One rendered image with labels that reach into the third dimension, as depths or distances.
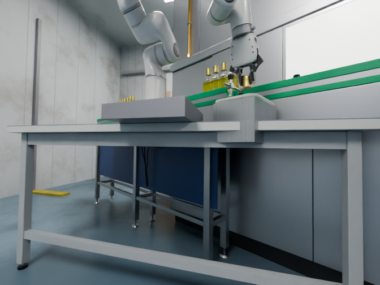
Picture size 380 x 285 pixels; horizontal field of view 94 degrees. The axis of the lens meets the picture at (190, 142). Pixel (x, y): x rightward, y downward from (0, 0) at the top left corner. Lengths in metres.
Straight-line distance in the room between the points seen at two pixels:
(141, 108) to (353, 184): 0.74
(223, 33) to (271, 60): 0.46
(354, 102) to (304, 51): 0.42
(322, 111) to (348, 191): 0.30
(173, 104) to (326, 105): 0.59
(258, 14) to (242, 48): 0.67
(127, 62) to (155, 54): 4.08
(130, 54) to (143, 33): 4.14
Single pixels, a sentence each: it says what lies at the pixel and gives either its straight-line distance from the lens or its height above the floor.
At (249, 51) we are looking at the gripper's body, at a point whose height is 1.00.
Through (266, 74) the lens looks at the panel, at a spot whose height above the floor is 1.07.
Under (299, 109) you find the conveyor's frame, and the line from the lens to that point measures 0.89.
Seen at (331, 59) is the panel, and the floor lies 1.07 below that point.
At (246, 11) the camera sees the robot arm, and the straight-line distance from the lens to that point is 0.80.
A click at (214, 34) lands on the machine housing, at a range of 1.56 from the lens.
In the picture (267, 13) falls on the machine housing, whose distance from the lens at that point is 1.39.
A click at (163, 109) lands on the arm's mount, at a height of 0.78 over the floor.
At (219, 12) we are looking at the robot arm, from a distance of 0.74.
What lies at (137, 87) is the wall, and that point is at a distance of 4.59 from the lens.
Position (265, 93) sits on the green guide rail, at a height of 0.92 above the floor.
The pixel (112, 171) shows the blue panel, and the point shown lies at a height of 0.40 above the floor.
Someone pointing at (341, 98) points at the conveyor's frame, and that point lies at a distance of 0.88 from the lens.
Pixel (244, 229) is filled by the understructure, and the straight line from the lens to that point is 1.29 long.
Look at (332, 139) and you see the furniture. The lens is 0.76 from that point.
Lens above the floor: 0.65
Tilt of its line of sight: 2 degrees up
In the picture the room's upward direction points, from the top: 1 degrees clockwise
